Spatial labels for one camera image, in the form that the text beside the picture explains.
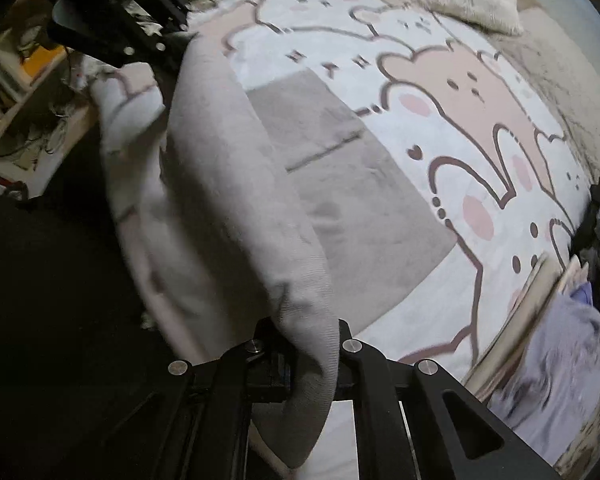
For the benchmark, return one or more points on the beige lace cloth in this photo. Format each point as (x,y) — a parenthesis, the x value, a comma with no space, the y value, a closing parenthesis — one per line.
(595,425)

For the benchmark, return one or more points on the fluffy beige pillow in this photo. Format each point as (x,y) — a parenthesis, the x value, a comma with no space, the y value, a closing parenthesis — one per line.
(470,5)

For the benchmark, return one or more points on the bear printed blanket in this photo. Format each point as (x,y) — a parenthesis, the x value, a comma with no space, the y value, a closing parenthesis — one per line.
(330,35)

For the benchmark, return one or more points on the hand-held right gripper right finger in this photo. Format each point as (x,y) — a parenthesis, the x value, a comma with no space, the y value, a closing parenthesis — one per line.
(360,375)

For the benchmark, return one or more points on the folded black garment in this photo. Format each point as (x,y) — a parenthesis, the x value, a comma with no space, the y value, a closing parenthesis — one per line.
(587,230)

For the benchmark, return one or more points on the beige cat print sweatshirt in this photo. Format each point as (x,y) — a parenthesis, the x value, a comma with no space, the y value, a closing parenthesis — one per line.
(220,185)

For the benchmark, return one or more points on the long wooden bedside shelf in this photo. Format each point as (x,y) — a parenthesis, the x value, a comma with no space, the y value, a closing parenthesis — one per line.
(10,105)

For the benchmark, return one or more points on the lavender garment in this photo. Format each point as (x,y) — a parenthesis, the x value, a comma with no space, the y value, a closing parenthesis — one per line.
(555,360)

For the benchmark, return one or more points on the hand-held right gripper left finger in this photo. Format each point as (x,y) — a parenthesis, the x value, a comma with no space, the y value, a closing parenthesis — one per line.
(267,360)

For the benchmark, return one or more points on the folded lavender and cream clothes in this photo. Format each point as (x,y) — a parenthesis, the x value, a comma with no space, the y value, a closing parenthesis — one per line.
(520,310)

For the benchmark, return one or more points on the orange box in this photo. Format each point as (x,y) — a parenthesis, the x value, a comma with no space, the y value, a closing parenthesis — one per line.
(42,62)

